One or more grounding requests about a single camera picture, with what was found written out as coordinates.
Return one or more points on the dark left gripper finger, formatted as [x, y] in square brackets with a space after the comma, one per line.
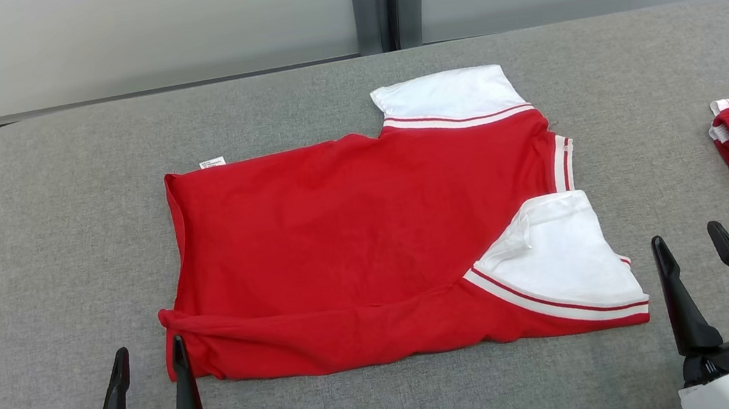
[121, 398]
[186, 404]

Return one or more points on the red jersey with white trim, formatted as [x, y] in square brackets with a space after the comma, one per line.
[340, 236]

